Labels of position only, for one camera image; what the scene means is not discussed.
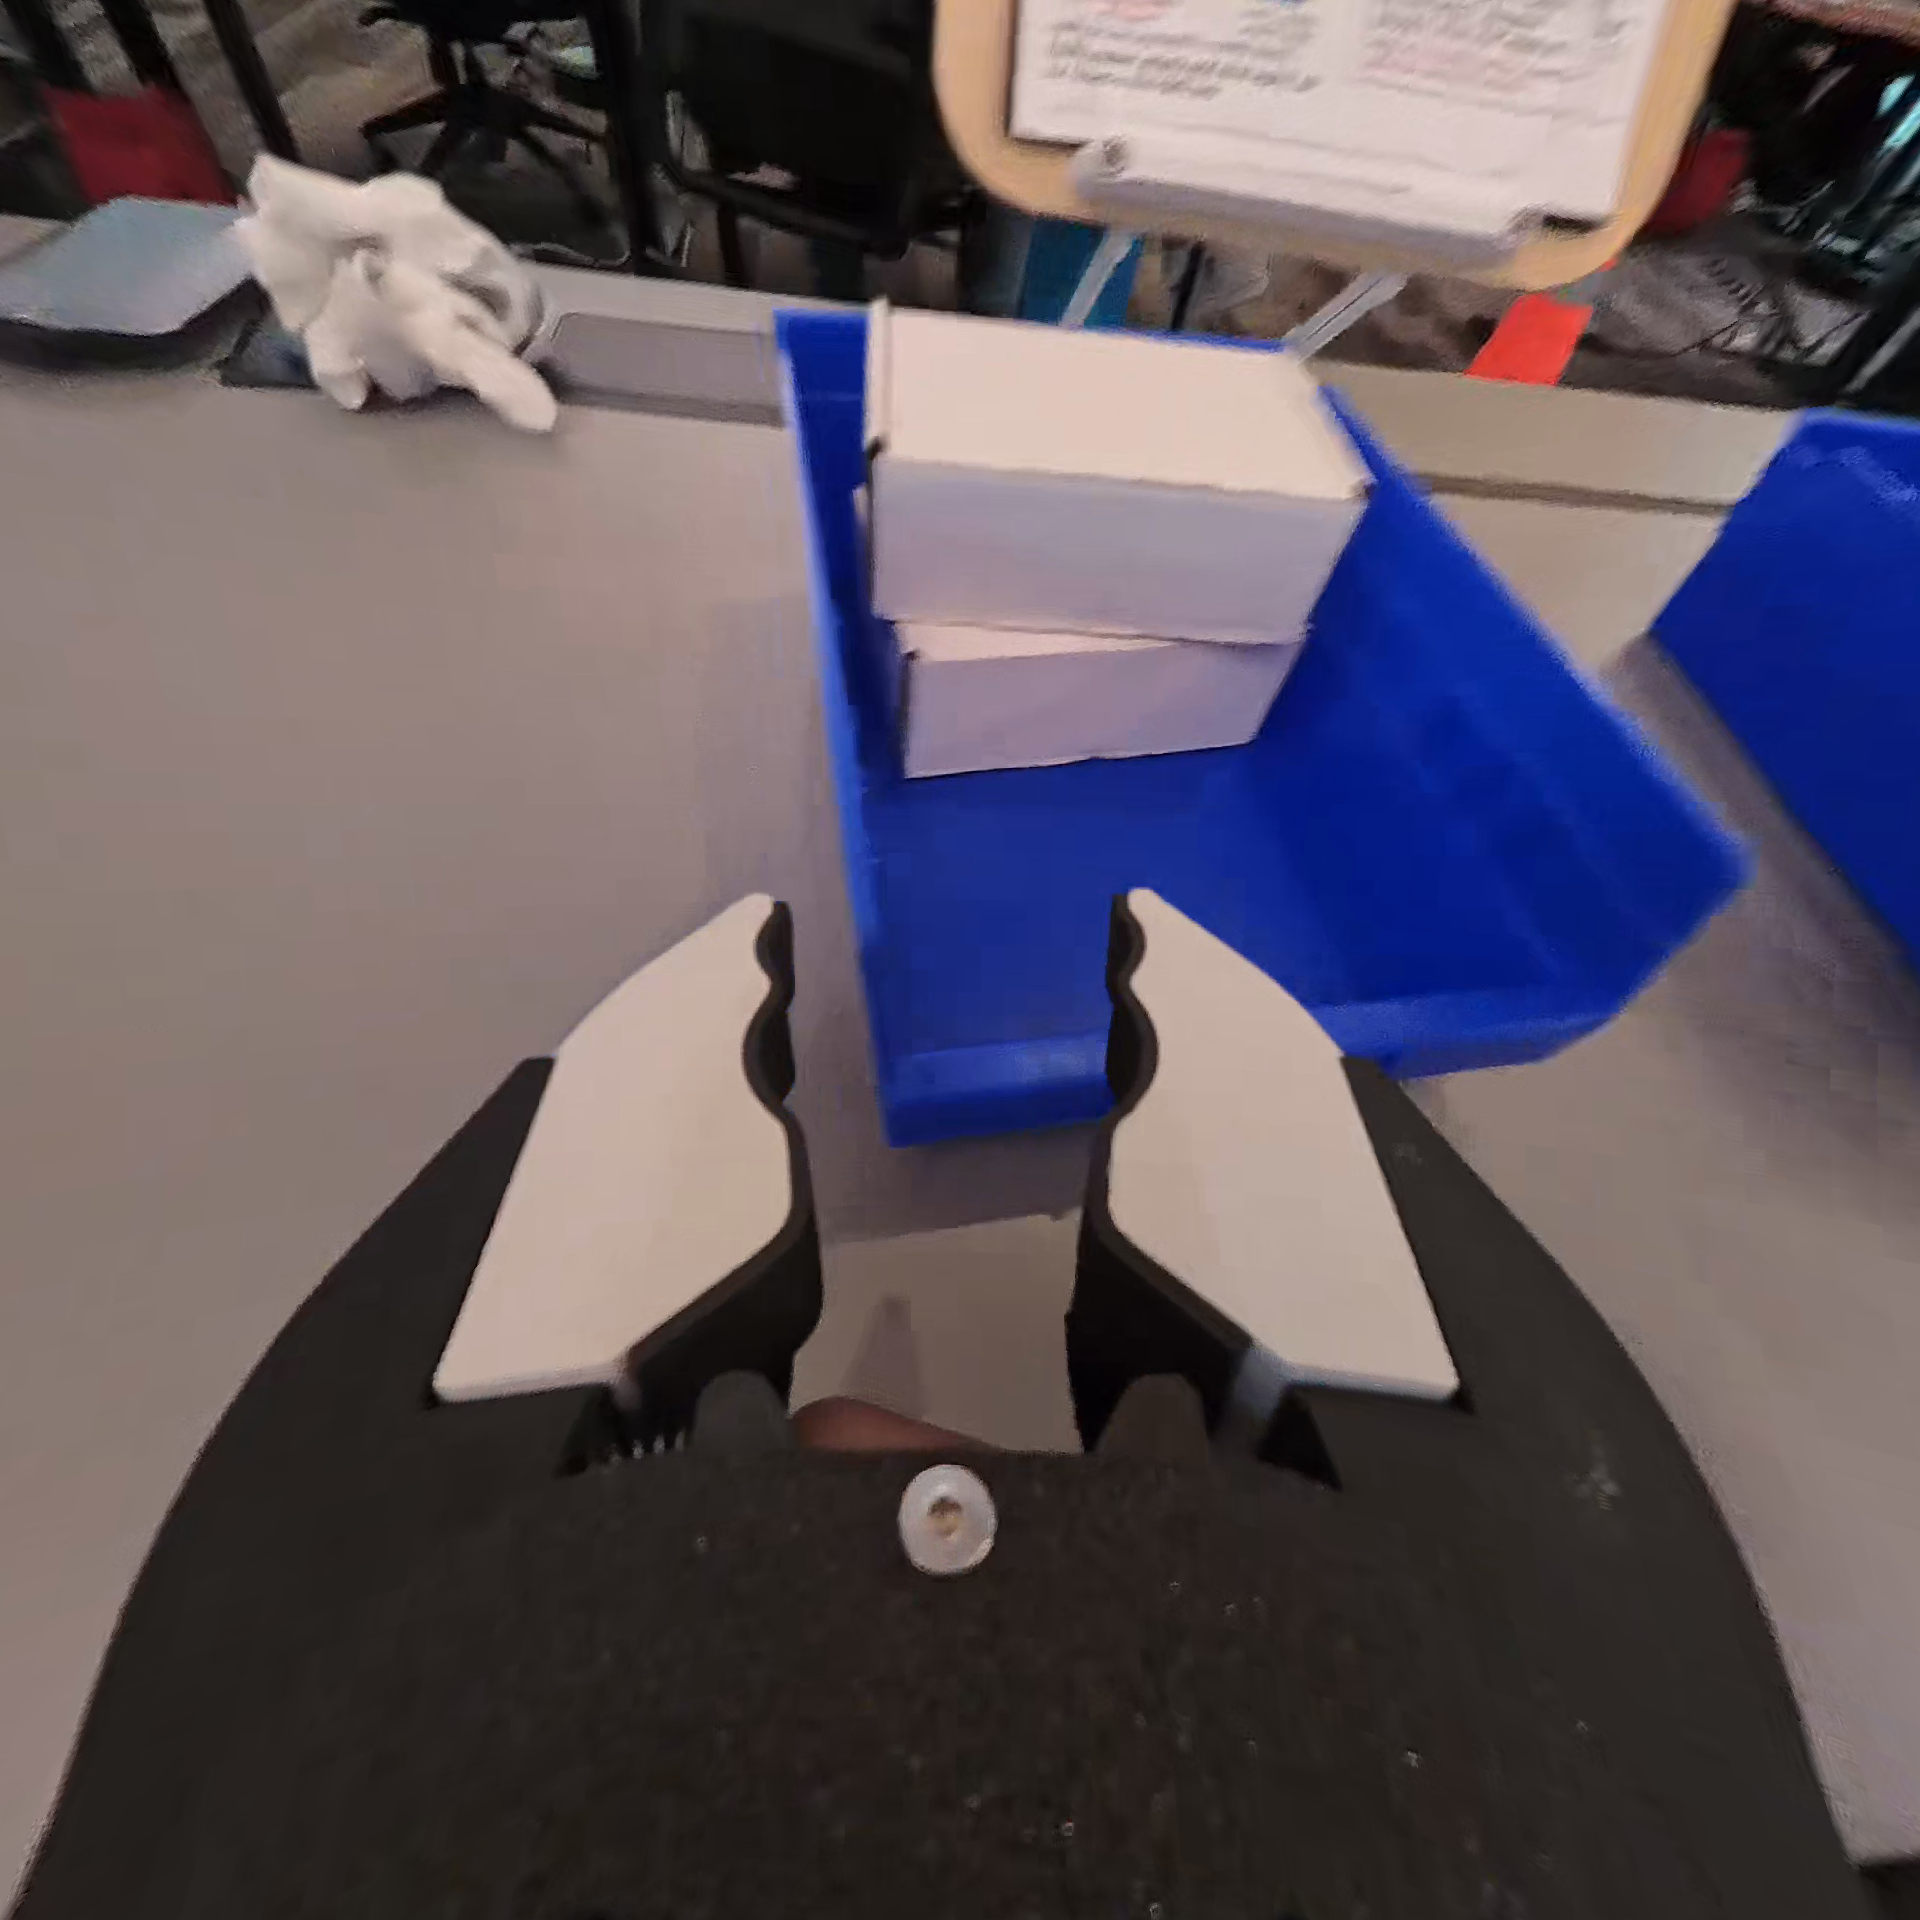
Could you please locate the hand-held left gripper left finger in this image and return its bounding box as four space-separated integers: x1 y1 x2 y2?
432 894 827 1451

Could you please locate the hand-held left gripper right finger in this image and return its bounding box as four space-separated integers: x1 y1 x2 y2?
1064 883 1464 1454

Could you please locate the blue plastic bin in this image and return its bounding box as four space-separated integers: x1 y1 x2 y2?
772 306 1753 1149
1645 408 1920 978

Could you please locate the white cardboard box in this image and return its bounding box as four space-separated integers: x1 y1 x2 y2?
883 622 1307 782
861 300 1373 648

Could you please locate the orange grey striped bar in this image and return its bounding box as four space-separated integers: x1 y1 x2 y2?
1462 292 1596 384

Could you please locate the black office chair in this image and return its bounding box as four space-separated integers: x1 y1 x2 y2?
660 0 961 288

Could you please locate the black chair base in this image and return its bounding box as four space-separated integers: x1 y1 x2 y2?
360 0 602 182

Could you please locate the red object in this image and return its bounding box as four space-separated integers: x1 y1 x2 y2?
1650 126 1749 234
35 82 233 203

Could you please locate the wooden sign board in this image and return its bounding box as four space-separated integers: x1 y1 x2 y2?
929 0 1741 290

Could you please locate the printed instruction sheet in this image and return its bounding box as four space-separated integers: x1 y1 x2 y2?
1008 0 1673 228

